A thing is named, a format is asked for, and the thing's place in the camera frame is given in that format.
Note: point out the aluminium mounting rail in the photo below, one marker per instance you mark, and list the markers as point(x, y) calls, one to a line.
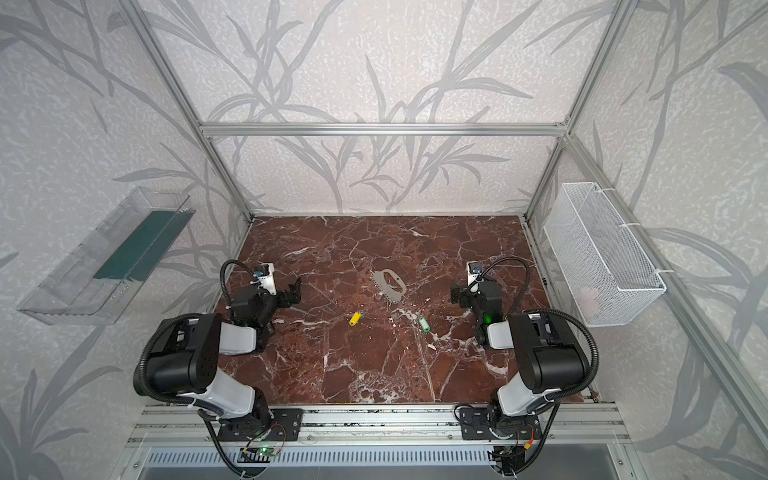
point(386, 424)

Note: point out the steel key organizer plate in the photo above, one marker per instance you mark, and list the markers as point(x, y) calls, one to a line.
point(390, 284)

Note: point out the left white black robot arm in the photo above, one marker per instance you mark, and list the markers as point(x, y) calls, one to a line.
point(180, 362)

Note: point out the pink object in basket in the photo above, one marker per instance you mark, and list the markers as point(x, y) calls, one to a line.
point(588, 299)

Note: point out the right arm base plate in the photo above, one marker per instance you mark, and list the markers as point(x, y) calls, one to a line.
point(489, 423)

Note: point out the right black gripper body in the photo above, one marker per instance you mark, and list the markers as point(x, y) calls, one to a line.
point(466, 295)

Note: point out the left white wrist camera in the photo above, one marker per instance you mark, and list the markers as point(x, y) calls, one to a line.
point(263, 275)

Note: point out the clear plastic wall tray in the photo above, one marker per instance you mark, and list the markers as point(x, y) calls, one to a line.
point(95, 283)

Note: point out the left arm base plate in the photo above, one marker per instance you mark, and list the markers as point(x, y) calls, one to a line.
point(282, 424)

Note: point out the white wire mesh basket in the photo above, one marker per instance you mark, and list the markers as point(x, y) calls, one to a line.
point(595, 247)

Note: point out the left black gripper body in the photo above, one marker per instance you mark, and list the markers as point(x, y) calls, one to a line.
point(283, 297)

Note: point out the yellow capped key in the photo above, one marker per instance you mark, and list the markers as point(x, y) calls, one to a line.
point(356, 318)

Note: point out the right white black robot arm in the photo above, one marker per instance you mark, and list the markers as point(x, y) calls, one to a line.
point(556, 354)

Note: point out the green circuit board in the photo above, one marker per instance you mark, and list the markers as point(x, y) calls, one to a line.
point(258, 455)

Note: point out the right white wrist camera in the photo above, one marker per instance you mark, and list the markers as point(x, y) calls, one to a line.
point(474, 275)

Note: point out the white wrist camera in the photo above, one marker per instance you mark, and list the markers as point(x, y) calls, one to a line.
point(263, 275)
point(474, 275)

